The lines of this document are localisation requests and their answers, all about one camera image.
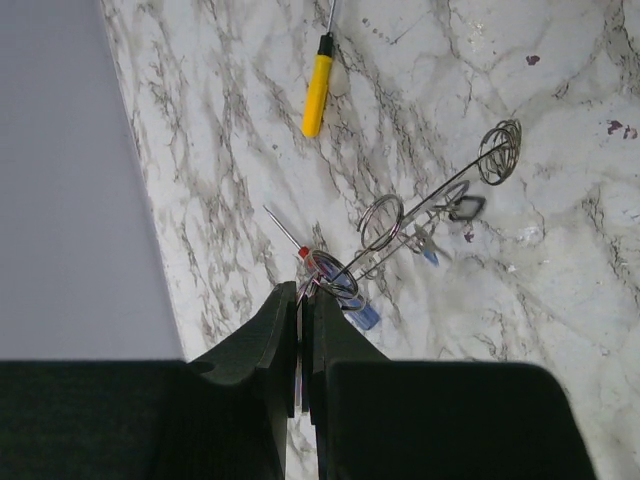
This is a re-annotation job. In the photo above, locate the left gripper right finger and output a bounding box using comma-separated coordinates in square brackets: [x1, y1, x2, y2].
[305, 293, 595, 479]

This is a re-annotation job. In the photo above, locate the black key fob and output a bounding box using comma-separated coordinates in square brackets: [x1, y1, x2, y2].
[295, 295, 314, 414]

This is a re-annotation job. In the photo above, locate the blue red screwdriver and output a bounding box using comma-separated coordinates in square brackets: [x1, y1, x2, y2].
[263, 205, 380, 331]

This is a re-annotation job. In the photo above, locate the round metal keyring disc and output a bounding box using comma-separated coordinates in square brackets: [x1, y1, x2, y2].
[303, 118, 523, 300]

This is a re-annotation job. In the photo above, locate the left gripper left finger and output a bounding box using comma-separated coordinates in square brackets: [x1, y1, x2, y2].
[1, 282, 296, 479]

